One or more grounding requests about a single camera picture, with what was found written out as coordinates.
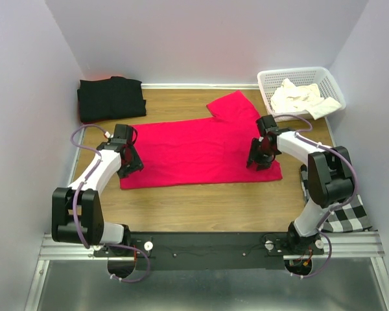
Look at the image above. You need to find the pink red t-shirt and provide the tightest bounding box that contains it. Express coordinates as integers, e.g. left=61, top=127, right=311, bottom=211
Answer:
left=119, top=91, right=282, bottom=190

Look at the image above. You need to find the white plastic laundry basket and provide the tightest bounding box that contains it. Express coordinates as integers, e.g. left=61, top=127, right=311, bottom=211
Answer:
left=257, top=67, right=346, bottom=121

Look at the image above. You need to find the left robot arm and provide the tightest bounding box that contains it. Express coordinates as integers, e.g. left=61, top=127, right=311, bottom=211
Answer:
left=51, top=124, right=144, bottom=256

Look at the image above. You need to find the white crumpled t-shirt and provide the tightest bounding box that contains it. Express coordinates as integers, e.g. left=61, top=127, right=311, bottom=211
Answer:
left=270, top=78, right=342, bottom=120

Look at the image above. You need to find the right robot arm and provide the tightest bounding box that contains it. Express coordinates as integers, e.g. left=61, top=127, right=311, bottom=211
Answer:
left=246, top=115, right=358, bottom=256

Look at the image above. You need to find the black white checkered cloth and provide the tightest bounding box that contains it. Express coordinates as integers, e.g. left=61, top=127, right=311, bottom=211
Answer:
left=299, top=163, right=377, bottom=233

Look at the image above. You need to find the white baseboard strip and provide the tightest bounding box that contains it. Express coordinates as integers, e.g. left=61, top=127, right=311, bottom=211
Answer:
left=141, top=83, right=259, bottom=89

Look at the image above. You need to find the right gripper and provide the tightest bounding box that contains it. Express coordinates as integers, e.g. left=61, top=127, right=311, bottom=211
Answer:
left=246, top=137, right=275, bottom=171

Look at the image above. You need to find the folded black t-shirt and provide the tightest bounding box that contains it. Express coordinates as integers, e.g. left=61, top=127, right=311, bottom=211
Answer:
left=77, top=76, right=147, bottom=124

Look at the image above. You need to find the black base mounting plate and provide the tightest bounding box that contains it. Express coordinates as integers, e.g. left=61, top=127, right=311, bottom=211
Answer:
left=94, top=231, right=324, bottom=271

